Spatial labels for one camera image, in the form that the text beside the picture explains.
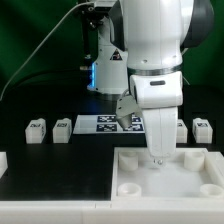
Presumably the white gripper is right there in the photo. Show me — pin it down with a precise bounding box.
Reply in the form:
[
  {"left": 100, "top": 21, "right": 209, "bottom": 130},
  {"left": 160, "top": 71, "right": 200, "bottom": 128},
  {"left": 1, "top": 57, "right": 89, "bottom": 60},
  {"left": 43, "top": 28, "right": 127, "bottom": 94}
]
[{"left": 142, "top": 107, "right": 178, "bottom": 166}]

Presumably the grey cable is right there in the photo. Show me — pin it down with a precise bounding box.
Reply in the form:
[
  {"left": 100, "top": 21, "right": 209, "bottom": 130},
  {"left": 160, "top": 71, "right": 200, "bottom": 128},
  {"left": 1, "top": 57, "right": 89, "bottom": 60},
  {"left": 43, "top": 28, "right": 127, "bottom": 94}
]
[{"left": 0, "top": 2, "right": 88, "bottom": 101}]

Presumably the black camera on stand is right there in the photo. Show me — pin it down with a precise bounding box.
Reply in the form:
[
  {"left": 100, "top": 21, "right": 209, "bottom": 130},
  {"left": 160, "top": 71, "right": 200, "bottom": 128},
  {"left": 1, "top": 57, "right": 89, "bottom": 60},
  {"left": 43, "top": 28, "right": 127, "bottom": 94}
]
[{"left": 74, "top": 0, "right": 116, "bottom": 20}]

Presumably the white sheet with tags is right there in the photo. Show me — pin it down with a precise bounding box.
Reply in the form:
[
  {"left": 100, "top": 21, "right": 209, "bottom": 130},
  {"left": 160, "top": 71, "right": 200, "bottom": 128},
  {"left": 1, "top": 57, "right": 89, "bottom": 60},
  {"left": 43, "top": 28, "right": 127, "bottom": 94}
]
[{"left": 73, "top": 115, "right": 144, "bottom": 134}]

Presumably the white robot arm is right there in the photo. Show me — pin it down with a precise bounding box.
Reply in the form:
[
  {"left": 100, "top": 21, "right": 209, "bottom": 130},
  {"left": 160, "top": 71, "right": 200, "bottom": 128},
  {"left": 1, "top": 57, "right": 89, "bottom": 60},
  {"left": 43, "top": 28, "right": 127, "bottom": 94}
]
[{"left": 88, "top": 0, "right": 214, "bottom": 165}]

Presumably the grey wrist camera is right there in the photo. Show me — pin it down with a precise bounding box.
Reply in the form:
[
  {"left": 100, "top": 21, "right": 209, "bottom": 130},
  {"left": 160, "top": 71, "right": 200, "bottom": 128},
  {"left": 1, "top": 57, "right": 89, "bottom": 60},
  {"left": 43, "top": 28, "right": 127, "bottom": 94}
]
[{"left": 116, "top": 95, "right": 141, "bottom": 129}]

